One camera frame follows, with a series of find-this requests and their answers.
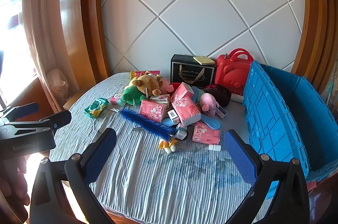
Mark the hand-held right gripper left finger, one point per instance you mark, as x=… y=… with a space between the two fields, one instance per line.
x=101 y=158

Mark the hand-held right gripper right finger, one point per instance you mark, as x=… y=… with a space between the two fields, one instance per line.
x=240 y=158

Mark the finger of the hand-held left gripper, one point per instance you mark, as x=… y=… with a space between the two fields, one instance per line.
x=62 y=118
x=26 y=108

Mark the small white bottle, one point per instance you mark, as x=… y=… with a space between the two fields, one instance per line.
x=214 y=147

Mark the blue plastic crate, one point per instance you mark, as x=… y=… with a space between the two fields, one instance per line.
x=264 y=113

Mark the pink floral tissue pack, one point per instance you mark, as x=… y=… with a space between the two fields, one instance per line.
x=153 y=110
x=188 y=115
x=206 y=134
x=182 y=91

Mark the white bear yellow dress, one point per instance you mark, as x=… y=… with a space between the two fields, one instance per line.
x=167 y=146

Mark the green plush turtle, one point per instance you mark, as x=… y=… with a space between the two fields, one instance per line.
x=130 y=94

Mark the person's left hand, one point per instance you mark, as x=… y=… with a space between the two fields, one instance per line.
x=14 y=184

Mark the green wet wipes pack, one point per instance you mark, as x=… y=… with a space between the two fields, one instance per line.
x=95 y=107

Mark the clear plastic bag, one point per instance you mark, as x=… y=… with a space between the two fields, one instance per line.
x=57 y=81

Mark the blue shoe insole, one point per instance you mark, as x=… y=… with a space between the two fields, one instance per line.
x=167 y=122
x=210 y=124

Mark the white blue medicine box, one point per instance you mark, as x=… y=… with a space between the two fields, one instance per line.
x=221 y=110

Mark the small pink green box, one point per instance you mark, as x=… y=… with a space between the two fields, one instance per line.
x=116 y=99

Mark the blue feather brush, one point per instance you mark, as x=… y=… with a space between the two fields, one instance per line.
x=148 y=123

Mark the pink plush toy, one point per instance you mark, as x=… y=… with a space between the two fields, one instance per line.
x=208 y=103

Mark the green white medicine box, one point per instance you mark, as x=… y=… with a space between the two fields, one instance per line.
x=181 y=131

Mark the black red pouch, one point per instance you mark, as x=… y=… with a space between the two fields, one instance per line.
x=220 y=94

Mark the white barcode medicine box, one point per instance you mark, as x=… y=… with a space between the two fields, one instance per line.
x=173 y=115

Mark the white red medicine box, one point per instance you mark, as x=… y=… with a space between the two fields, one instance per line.
x=159 y=99

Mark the red bear suitcase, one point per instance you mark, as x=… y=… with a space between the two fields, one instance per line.
x=232 y=73

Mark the brown teddy bear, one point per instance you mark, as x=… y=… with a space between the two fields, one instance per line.
x=145 y=83

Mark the beige curtain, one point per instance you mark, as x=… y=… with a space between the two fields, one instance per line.
x=39 y=15

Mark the pink yellow carton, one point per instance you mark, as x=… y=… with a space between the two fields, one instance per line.
x=145 y=73

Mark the red plush toy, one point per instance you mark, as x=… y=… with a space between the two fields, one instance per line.
x=174 y=87

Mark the pink plush pig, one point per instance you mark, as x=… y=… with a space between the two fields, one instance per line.
x=165 y=83

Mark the yellow sticky note pad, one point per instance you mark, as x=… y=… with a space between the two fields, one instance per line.
x=203 y=60

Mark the black gift box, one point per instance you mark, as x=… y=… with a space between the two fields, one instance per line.
x=184 y=65

